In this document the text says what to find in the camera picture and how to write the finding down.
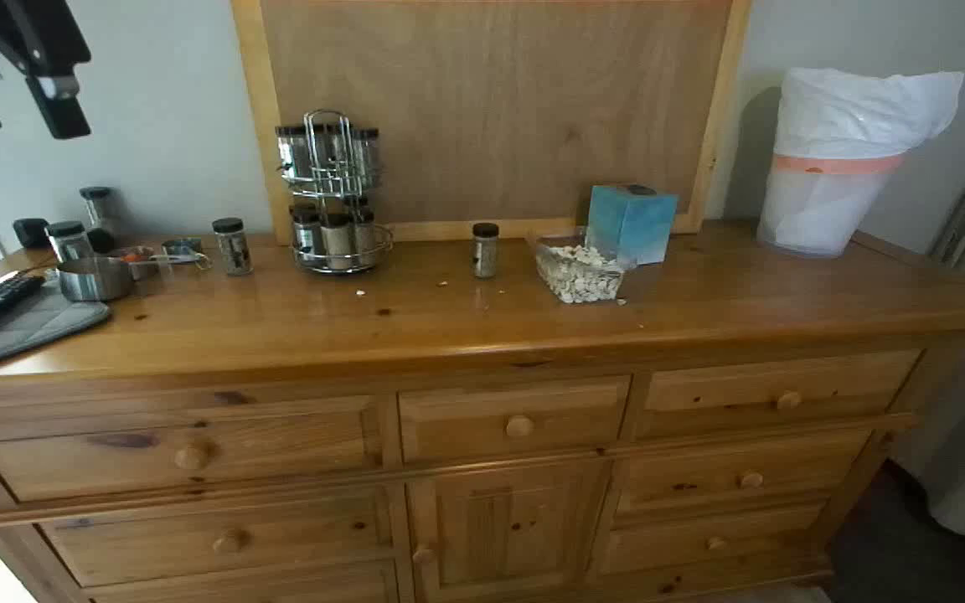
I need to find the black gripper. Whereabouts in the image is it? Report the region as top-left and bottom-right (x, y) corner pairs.
(0, 0), (98, 144)

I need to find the small pine drawer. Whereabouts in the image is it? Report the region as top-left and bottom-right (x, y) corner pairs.
(395, 374), (632, 470)

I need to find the wide pine drawer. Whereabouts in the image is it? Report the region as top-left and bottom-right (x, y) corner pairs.
(35, 491), (397, 591)
(0, 388), (384, 506)
(608, 425), (873, 516)
(88, 559), (401, 603)
(632, 344), (923, 444)
(588, 503), (828, 579)

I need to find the black-lidded spice jar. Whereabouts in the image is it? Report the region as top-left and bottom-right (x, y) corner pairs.
(346, 124), (384, 189)
(349, 205), (384, 265)
(310, 118), (349, 181)
(274, 124), (314, 189)
(468, 221), (505, 283)
(289, 202), (326, 262)
(76, 183), (123, 244)
(11, 214), (54, 256)
(44, 219), (98, 269)
(211, 214), (259, 278)
(319, 209), (355, 273)

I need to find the grey quilted pot holder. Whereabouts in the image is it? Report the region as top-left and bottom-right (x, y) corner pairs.
(0, 283), (118, 387)

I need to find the chrome carousel spice rack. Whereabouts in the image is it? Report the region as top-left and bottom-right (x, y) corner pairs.
(271, 106), (389, 283)

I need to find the pine wood dresser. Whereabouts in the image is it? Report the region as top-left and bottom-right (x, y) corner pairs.
(0, 219), (965, 603)

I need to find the glass dish with white pieces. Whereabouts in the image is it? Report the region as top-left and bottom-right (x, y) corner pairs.
(534, 239), (632, 310)

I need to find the blue tissue box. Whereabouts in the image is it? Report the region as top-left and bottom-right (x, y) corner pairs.
(584, 181), (682, 273)

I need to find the pine cabinet door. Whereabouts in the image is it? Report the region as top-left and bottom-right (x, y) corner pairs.
(406, 453), (608, 603)

